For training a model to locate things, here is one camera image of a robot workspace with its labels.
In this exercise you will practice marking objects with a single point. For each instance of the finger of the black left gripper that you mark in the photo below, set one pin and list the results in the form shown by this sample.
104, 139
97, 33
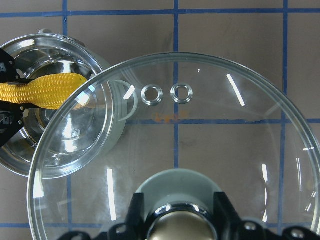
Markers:
11, 119
8, 71

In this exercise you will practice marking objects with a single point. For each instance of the glass pot lid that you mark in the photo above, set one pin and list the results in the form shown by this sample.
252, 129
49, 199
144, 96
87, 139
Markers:
202, 125

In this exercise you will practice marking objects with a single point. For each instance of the pale green cooking pot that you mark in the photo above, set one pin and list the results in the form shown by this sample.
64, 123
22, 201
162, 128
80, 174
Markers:
97, 119

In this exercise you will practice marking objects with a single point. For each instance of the yellow corn cob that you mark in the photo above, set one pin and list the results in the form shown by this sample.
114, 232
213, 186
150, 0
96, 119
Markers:
47, 92

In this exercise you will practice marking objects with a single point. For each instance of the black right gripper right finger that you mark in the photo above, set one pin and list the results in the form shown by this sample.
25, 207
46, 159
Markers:
229, 225

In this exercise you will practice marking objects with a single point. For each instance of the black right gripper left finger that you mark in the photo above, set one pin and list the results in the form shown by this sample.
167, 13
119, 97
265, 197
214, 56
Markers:
138, 221

